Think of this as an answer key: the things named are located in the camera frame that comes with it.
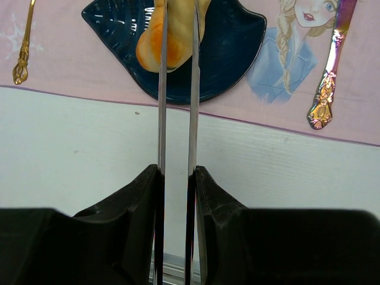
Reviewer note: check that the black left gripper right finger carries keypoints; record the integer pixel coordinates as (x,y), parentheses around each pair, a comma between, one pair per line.
(241,245)

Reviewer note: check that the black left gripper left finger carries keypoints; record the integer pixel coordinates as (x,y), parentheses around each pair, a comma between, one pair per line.
(107,243)

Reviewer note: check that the gold fork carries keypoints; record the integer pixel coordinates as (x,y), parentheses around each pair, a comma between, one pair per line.
(20,72)

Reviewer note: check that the aluminium table edge rail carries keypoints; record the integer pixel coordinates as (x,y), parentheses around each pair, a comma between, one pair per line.
(174,270)

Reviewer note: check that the dark blue leaf plate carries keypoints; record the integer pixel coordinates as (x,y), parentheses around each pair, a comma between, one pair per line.
(232,39)

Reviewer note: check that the purple iridescent knife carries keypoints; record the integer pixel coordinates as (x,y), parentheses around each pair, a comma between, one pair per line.
(320,114)

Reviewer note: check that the pink printed placemat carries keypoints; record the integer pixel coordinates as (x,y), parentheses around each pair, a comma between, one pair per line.
(67,58)

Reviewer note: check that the oblong orange bread roll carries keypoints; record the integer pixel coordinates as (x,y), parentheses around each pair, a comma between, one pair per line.
(179,36)

